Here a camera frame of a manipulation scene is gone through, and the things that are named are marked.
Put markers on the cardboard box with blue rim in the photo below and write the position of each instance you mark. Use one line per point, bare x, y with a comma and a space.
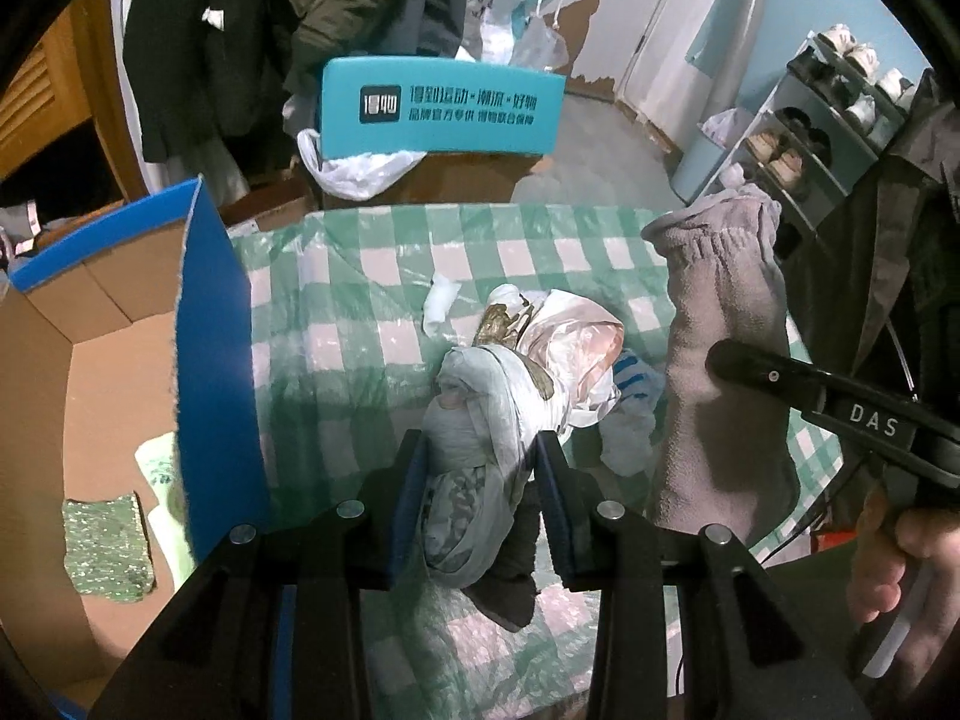
112, 420

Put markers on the white sneaker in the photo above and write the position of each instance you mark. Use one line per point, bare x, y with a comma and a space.
844, 45
896, 86

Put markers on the grey shoe rack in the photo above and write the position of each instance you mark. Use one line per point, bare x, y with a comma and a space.
795, 101

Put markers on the person's olive jacket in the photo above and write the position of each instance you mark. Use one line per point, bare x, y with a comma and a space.
885, 255

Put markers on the black hanging jacket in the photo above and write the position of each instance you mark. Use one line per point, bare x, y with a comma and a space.
187, 52

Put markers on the teal printed box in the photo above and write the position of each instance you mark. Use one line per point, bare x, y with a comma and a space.
450, 139

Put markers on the green checked tablecloth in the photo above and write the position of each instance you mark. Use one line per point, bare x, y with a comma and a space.
360, 360

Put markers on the green glitter cloth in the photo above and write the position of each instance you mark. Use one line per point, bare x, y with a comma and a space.
105, 547

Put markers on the pair of black shoes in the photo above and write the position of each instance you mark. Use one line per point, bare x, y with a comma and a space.
806, 131

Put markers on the white blue striped sock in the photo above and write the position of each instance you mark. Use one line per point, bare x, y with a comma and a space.
634, 427

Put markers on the wooden cabinet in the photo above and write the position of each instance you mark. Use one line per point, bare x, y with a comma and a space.
45, 90

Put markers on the silver refrigerator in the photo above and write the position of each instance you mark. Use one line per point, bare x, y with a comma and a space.
705, 30

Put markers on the pale patterned scarf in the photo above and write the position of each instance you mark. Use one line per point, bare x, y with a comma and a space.
480, 420

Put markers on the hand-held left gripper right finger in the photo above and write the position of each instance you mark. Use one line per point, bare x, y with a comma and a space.
555, 510

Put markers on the clear plastic bag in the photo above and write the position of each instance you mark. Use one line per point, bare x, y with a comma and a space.
532, 37

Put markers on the small white sock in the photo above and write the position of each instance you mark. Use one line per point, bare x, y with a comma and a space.
441, 307

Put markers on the pair of beige shoes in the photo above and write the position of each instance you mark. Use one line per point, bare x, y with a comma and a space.
776, 157

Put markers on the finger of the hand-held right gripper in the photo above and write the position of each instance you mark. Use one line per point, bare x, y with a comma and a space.
750, 367

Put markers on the dark grey sock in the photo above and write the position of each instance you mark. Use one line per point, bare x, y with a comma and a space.
510, 577

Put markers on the person's right hand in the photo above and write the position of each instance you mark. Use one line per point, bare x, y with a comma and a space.
874, 570

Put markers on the long grey fleece sock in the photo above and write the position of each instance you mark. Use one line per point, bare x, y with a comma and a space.
712, 300

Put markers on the small white plastic bag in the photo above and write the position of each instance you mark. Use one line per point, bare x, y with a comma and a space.
726, 127

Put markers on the green plastic packet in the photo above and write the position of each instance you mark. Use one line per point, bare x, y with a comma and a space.
159, 465

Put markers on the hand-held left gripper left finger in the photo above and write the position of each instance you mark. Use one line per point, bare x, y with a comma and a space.
411, 495

